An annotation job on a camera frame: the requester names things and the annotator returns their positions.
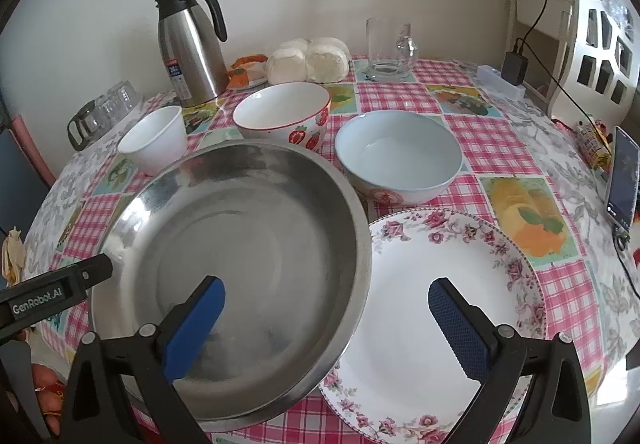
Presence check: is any pale blue bowl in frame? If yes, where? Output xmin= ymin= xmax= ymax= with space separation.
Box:
xmin=334 ymin=112 xmax=464 ymax=206

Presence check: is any pink tube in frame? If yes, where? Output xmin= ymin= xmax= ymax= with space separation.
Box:
xmin=12 ymin=114 xmax=56 ymax=186

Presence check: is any white power strip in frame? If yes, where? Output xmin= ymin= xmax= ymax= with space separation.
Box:
xmin=475 ymin=65 xmax=528 ymax=97

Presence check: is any floral rimmed white plate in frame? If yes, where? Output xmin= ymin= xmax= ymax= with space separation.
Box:
xmin=318 ymin=206 xmax=547 ymax=444

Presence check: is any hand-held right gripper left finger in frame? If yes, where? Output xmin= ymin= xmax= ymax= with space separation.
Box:
xmin=57 ymin=275 xmax=227 ymax=444

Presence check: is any small white cup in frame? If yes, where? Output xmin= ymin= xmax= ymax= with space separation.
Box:
xmin=117 ymin=105 xmax=188 ymax=176

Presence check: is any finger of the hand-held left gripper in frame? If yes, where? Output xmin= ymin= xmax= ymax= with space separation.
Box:
xmin=74 ymin=253 xmax=115 ymax=288

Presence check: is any glass teapot with brown handle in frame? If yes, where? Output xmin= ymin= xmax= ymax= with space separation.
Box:
xmin=67 ymin=96 xmax=113 ymax=152

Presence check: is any pink checked tablecloth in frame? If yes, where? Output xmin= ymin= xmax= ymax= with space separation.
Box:
xmin=22 ymin=55 xmax=608 ymax=444

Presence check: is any black charger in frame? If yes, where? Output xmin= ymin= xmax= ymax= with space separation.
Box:
xmin=501 ymin=38 xmax=527 ymax=86

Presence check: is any strawberry print bowl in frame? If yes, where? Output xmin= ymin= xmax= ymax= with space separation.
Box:
xmin=232 ymin=82 xmax=332 ymax=152

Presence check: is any bag of white buns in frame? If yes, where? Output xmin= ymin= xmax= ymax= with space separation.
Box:
xmin=265 ymin=37 xmax=351 ymax=85

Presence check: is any clear drinking glass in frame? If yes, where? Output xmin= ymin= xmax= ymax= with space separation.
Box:
xmin=96 ymin=91 xmax=121 ymax=125
xmin=110 ymin=80 xmax=143 ymax=117

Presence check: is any smartphone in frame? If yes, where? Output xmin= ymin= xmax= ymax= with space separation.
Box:
xmin=606 ymin=126 xmax=640 ymax=231

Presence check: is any stainless steel thermos jug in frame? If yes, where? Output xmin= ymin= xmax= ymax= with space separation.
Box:
xmin=155 ymin=0 xmax=230 ymax=108

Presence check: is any stainless steel basin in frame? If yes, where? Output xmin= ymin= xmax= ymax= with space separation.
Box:
xmin=90 ymin=139 xmax=373 ymax=432

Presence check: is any orange snack packet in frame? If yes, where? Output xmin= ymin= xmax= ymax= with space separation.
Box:
xmin=227 ymin=54 xmax=268 ymax=90

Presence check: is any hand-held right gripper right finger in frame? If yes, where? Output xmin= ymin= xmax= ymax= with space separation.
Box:
xmin=428 ymin=277 xmax=593 ymax=444

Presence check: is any blue board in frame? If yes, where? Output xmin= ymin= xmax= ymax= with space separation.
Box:
xmin=0 ymin=128 xmax=51 ymax=237

